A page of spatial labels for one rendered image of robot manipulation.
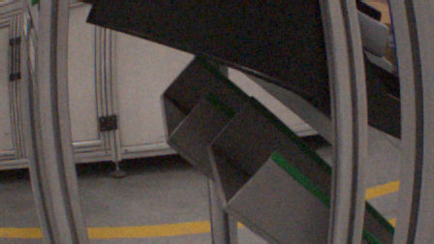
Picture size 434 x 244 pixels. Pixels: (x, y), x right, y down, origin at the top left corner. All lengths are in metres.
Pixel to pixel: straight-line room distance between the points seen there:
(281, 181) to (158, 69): 3.97
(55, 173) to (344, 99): 0.17
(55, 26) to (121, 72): 4.02
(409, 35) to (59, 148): 0.40
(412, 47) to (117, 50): 4.38
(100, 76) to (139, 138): 0.32
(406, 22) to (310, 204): 0.47
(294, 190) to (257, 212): 0.03
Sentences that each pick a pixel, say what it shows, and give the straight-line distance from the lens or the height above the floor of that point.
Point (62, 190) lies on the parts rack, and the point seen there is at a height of 1.22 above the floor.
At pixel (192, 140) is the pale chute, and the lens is 0.82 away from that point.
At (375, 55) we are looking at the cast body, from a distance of 0.88.
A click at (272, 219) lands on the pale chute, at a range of 0.68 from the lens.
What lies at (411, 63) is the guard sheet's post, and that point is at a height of 1.36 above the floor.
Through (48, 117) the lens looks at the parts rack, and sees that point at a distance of 0.59.
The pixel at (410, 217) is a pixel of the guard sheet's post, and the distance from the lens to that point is 0.23.
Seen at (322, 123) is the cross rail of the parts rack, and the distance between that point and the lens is 0.68.
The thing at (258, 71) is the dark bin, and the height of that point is 1.26.
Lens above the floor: 1.41
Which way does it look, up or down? 15 degrees down
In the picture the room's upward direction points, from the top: 4 degrees counter-clockwise
